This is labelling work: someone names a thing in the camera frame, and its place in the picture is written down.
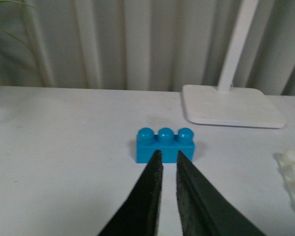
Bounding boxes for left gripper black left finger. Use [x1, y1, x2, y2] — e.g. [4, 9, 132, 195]
[99, 150, 163, 236]

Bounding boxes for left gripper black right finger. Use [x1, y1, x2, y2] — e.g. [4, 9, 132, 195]
[176, 151, 264, 236]

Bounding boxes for blue three-stud block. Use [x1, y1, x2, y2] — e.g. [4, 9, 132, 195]
[136, 127, 195, 164]

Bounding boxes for white desk lamp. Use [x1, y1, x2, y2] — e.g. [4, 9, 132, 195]
[182, 0, 286, 129]

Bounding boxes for white curtain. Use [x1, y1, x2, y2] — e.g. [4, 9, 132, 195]
[0, 0, 295, 96]

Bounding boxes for green plant leaves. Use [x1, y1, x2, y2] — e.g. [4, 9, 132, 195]
[0, 0, 39, 86]

